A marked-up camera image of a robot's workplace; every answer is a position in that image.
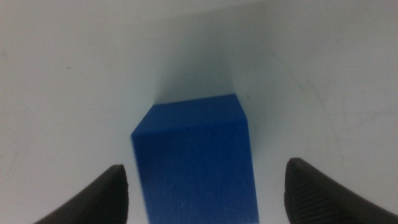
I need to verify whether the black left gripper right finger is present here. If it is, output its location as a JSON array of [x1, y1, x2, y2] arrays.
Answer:
[[283, 157, 398, 224]]

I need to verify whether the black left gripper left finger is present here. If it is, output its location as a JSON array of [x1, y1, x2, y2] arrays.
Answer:
[[32, 164, 129, 224]]

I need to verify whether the blue cube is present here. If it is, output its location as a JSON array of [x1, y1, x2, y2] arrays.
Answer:
[[130, 93, 261, 224]]

